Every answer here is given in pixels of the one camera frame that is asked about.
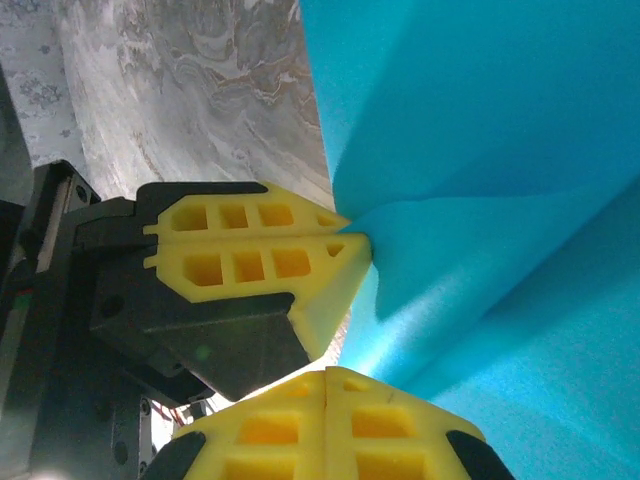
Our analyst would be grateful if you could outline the cyan paper sheet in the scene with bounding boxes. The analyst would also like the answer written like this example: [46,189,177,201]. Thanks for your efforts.
[298,0,640,480]

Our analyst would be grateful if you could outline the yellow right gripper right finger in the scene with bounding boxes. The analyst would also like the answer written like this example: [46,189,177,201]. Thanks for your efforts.
[326,366,516,480]

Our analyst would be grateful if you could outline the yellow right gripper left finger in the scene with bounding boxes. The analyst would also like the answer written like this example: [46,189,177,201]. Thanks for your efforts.
[139,369,328,480]

